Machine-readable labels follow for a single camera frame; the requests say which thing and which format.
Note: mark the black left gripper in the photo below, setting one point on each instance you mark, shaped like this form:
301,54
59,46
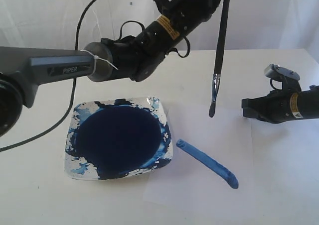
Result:
184,16

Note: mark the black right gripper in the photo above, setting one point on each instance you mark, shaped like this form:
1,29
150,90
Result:
276,108

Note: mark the black paintbrush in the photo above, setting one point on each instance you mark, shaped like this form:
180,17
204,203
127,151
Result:
219,56

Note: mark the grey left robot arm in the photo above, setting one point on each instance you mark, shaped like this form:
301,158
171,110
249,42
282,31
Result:
23,70

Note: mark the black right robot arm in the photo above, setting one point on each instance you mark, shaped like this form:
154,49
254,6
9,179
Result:
311,107

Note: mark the white paper sheet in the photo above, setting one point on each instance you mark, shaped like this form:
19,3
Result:
211,169

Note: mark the white backdrop cloth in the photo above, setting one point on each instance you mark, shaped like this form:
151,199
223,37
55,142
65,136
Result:
252,24

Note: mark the white dish with blue paint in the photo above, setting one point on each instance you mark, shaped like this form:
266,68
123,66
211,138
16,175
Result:
117,139

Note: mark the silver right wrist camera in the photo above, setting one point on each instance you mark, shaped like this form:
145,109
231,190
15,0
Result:
288,78

